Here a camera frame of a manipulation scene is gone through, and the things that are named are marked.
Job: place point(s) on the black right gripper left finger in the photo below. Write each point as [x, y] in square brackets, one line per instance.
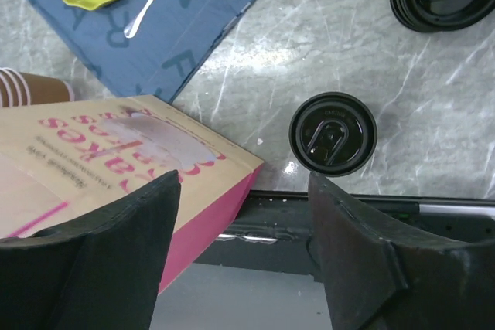
[99, 271]

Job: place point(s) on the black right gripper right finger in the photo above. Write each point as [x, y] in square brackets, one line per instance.
[380, 273]

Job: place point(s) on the kraft paper cakes bag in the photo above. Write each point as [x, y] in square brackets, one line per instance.
[60, 161]

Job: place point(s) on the black plastic cup lid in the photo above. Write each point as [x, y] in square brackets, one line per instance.
[333, 133]

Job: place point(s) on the stack of paper cups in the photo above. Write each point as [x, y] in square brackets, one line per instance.
[25, 89]

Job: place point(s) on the blue letter print cloth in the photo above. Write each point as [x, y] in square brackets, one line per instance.
[174, 40]

